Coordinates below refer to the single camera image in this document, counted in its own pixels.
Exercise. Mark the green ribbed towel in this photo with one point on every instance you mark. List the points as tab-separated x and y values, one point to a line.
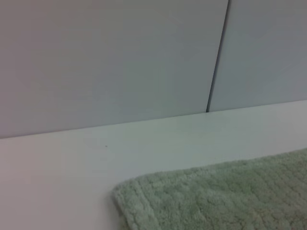
216	196

